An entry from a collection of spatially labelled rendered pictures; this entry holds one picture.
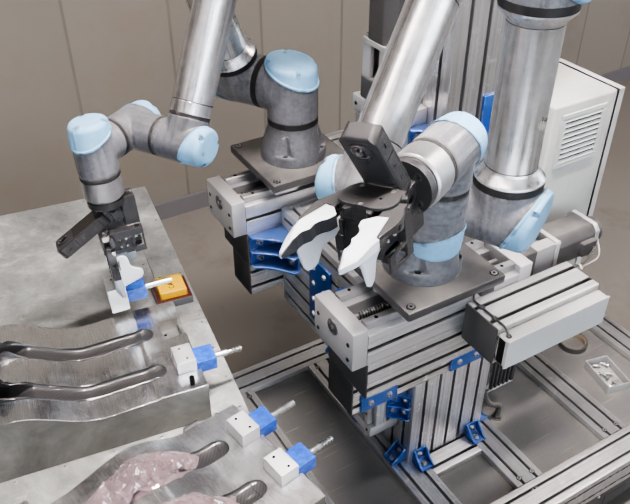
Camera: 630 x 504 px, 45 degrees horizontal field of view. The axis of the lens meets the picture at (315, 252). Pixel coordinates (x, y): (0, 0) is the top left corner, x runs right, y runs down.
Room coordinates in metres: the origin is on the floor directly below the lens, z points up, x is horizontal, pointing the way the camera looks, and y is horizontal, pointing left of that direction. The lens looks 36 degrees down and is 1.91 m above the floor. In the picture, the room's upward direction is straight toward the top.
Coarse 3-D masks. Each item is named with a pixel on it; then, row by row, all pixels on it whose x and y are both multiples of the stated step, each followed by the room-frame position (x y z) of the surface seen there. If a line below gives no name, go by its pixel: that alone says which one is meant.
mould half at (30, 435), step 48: (0, 336) 1.06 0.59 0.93; (48, 336) 1.10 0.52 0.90; (96, 336) 1.12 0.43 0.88; (48, 384) 0.96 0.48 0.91; (144, 384) 0.99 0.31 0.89; (0, 432) 0.85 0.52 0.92; (48, 432) 0.87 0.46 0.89; (96, 432) 0.90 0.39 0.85; (144, 432) 0.93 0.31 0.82; (0, 480) 0.84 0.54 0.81
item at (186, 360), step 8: (184, 344) 1.06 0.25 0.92; (208, 344) 1.07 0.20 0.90; (176, 352) 1.04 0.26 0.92; (184, 352) 1.04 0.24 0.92; (192, 352) 1.04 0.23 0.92; (200, 352) 1.05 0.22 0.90; (208, 352) 1.05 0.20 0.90; (216, 352) 1.06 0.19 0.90; (224, 352) 1.06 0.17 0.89; (232, 352) 1.07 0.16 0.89; (176, 360) 1.02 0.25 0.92; (184, 360) 1.02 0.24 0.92; (192, 360) 1.02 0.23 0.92; (200, 360) 1.03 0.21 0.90; (208, 360) 1.03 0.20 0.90; (216, 360) 1.04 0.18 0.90; (176, 368) 1.02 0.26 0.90; (184, 368) 1.01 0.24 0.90; (192, 368) 1.02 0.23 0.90; (200, 368) 1.03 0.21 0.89; (208, 368) 1.03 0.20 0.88
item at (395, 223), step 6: (402, 204) 0.69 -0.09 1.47; (390, 210) 0.68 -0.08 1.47; (396, 210) 0.68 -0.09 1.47; (402, 210) 0.68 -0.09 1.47; (378, 216) 0.67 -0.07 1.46; (384, 216) 0.67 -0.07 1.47; (390, 216) 0.67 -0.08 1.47; (396, 216) 0.66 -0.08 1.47; (402, 216) 0.66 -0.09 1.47; (390, 222) 0.65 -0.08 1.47; (396, 222) 0.65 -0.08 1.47; (402, 222) 0.66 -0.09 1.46; (384, 228) 0.64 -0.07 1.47; (390, 228) 0.64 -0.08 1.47; (396, 228) 0.65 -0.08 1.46; (402, 228) 0.66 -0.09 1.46; (378, 234) 0.63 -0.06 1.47; (384, 234) 0.63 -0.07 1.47; (390, 234) 0.64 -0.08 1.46; (384, 240) 0.64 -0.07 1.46
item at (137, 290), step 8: (104, 280) 1.21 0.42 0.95; (112, 280) 1.21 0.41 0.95; (136, 280) 1.22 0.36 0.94; (160, 280) 1.23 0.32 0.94; (168, 280) 1.23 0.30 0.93; (112, 288) 1.18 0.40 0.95; (128, 288) 1.20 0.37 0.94; (136, 288) 1.20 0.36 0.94; (144, 288) 1.20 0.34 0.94; (112, 296) 1.17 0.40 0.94; (120, 296) 1.18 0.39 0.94; (128, 296) 1.19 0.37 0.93; (136, 296) 1.19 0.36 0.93; (144, 296) 1.20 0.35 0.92; (112, 304) 1.17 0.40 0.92; (120, 304) 1.18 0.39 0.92; (128, 304) 1.18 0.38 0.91; (112, 312) 1.17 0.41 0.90
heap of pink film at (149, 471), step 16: (128, 464) 0.78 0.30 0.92; (144, 464) 0.78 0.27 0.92; (160, 464) 0.79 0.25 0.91; (176, 464) 0.80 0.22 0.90; (192, 464) 0.82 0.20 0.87; (112, 480) 0.76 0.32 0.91; (128, 480) 0.75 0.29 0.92; (144, 480) 0.76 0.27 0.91; (160, 480) 0.77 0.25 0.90; (96, 496) 0.73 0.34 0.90; (112, 496) 0.73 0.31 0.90; (128, 496) 0.73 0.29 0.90; (192, 496) 0.73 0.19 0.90; (208, 496) 0.74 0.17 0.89
